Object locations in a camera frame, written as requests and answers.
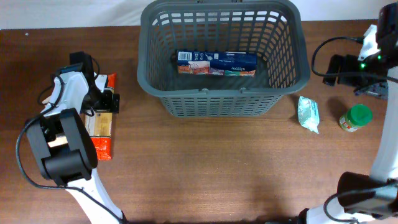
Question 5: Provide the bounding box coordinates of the grey plastic basket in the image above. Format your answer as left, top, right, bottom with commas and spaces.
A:
137, 0, 310, 117

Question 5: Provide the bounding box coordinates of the pale green wipes packet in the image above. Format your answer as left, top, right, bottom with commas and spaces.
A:
297, 96, 320, 134

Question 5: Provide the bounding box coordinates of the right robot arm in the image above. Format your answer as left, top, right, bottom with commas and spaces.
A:
297, 2, 397, 223

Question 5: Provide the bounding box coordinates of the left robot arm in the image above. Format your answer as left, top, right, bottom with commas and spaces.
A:
20, 52, 127, 223

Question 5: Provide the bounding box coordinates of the green lid jar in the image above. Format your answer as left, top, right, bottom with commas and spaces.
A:
338, 104, 373, 133

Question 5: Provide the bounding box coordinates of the orange spaghetti packet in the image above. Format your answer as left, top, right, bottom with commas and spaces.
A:
84, 73, 117, 161

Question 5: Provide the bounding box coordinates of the blue tissue box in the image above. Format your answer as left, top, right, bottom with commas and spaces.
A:
176, 50, 257, 77

